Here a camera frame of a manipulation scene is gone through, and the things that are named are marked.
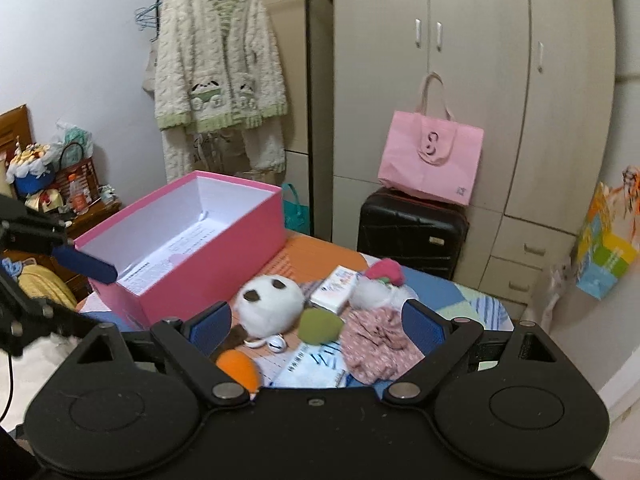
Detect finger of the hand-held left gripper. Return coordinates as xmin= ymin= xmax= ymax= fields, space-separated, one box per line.
xmin=0 ymin=260 xmax=101 ymax=357
xmin=0 ymin=194 xmax=119 ymax=283

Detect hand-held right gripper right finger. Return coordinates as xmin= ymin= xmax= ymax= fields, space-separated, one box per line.
xmin=382 ymin=300 xmax=573 ymax=403

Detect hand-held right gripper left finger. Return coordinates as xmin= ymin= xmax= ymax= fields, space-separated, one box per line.
xmin=65 ymin=302 xmax=253 ymax=408

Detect pink fluffy plush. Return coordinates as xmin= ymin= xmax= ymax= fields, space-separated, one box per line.
xmin=365 ymin=258 xmax=407 ymax=286

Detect pink cardboard box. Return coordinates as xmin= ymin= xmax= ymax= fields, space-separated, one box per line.
xmin=74 ymin=170 xmax=287 ymax=328

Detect white tissue pack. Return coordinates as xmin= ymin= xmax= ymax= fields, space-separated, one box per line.
xmin=309 ymin=265 xmax=362 ymax=313

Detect yellow pillow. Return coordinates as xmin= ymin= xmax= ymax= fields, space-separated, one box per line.
xmin=17 ymin=265 xmax=79 ymax=312

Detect orange plush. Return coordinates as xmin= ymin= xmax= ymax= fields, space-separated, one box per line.
xmin=215 ymin=350 xmax=261 ymax=393

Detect wooden nightstand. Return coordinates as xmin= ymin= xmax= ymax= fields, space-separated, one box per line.
xmin=47 ymin=199 xmax=123 ymax=303

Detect pink floral cloth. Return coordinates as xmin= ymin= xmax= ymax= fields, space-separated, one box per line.
xmin=341 ymin=307 xmax=426 ymax=386

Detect white fluffy plush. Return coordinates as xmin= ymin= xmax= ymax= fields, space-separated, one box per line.
xmin=348 ymin=277 xmax=416 ymax=313

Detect white round plush toy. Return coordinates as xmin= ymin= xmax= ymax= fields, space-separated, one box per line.
xmin=234 ymin=274 xmax=306 ymax=338

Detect orange drink bottle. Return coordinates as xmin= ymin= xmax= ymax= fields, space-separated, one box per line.
xmin=67 ymin=175 xmax=91 ymax=216

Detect white bell charm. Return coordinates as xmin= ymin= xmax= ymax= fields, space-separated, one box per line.
xmin=244 ymin=334 xmax=289 ymax=354

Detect brown wicker basket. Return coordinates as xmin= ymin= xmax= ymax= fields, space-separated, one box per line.
xmin=52 ymin=142 xmax=99 ymax=211

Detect black suitcase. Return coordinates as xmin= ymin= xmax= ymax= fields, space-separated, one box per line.
xmin=357 ymin=187 xmax=471 ymax=281

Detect white printed plastic package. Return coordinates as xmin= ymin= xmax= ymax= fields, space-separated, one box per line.
xmin=260 ymin=342 xmax=351 ymax=390

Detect green plush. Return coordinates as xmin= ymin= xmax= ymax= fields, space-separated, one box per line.
xmin=298 ymin=307 xmax=345 ymax=346

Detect white and blue bouquet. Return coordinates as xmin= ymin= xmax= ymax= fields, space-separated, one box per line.
xmin=5 ymin=142 xmax=57 ymax=199

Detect patchwork patterned blanket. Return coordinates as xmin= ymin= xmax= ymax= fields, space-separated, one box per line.
xmin=77 ymin=232 xmax=513 ymax=391

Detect white plastic bag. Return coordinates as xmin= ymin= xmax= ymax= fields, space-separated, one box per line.
xmin=55 ymin=120 xmax=95 ymax=161

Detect teal bag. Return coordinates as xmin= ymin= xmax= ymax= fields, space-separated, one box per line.
xmin=281 ymin=182 xmax=312 ymax=236

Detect clear plastic bag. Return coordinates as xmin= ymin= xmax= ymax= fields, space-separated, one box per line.
xmin=550 ymin=257 xmax=575 ymax=311

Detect wooden headboard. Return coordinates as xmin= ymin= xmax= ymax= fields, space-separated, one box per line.
xmin=0 ymin=105 xmax=33 ymax=166

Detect pink tote bag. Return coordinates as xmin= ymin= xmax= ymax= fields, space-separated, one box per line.
xmin=377 ymin=72 xmax=485 ymax=206

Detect cream fuzzy pants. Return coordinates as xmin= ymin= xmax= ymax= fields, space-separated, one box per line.
xmin=165 ymin=122 xmax=287 ymax=186

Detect colourful gift bag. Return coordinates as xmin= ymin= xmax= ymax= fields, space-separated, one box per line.
xmin=575 ymin=165 xmax=640 ymax=301

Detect white fuzzy cardigan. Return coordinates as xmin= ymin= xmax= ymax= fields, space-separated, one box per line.
xmin=142 ymin=0 xmax=291 ymax=133

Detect beige wardrobe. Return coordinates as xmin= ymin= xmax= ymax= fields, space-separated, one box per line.
xmin=305 ymin=0 xmax=616 ymax=306

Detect black cable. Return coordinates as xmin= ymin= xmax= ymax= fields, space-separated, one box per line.
xmin=0 ymin=352 xmax=14 ymax=423

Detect wire clothes hangers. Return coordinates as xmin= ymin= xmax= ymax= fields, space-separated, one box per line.
xmin=135 ymin=2 xmax=162 ymax=34

